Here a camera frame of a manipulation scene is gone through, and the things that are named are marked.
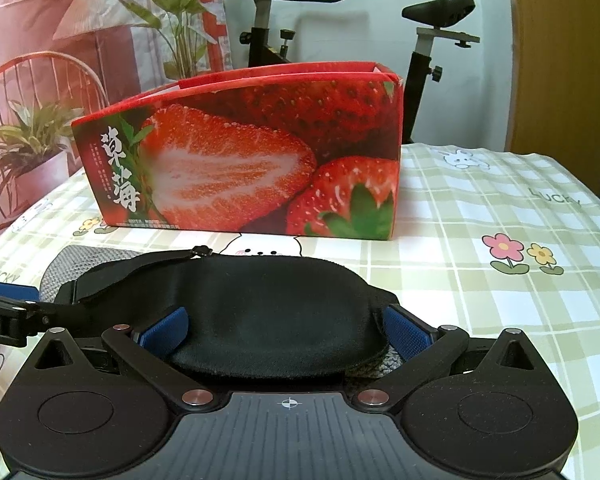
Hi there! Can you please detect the wooden door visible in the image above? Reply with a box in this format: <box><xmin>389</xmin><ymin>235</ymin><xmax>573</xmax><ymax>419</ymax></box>
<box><xmin>507</xmin><ymin>0</ymin><xmax>600</xmax><ymax>198</ymax></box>

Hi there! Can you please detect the checked cartoon tablecloth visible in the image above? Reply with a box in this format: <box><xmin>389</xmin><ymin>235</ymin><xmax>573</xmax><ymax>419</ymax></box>
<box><xmin>0</xmin><ymin>142</ymin><xmax>600</xmax><ymax>480</ymax></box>

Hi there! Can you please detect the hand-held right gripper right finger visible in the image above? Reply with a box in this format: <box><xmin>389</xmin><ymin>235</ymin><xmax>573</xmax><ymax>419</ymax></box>
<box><xmin>354</xmin><ymin>304</ymin><xmax>541</xmax><ymax>411</ymax></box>

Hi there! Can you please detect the black eye mask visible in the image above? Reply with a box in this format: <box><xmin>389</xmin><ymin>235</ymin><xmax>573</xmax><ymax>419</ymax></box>
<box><xmin>40</xmin><ymin>247</ymin><xmax>403</xmax><ymax>380</ymax></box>

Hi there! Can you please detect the black sleep mask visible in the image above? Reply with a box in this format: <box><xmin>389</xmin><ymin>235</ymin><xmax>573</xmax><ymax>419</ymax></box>
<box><xmin>60</xmin><ymin>245</ymin><xmax>396</xmax><ymax>378</ymax></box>

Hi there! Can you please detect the pink plant wall poster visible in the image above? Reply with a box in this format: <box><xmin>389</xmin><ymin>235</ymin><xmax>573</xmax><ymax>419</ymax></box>
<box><xmin>0</xmin><ymin>0</ymin><xmax>233</xmax><ymax>251</ymax></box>

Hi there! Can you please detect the small white object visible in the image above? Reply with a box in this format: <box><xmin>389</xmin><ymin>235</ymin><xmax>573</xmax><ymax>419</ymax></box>
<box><xmin>10</xmin><ymin>201</ymin><xmax>55</xmax><ymax>232</ymax></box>

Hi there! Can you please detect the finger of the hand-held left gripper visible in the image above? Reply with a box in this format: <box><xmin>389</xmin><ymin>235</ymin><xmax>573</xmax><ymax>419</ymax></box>
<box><xmin>0</xmin><ymin>279</ymin><xmax>56</xmax><ymax>333</ymax></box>

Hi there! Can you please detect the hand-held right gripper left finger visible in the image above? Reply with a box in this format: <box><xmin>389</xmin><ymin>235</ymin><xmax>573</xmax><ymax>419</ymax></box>
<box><xmin>32</xmin><ymin>306</ymin><xmax>213</xmax><ymax>411</ymax></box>

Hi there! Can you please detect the red strawberry printed box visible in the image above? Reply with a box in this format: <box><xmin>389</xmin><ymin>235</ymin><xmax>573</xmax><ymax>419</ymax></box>
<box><xmin>71</xmin><ymin>60</ymin><xmax>405</xmax><ymax>242</ymax></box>

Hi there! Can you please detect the black exercise bike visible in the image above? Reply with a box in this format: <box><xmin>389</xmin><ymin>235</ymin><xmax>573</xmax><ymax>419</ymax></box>
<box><xmin>220</xmin><ymin>0</ymin><xmax>481</xmax><ymax>143</ymax></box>

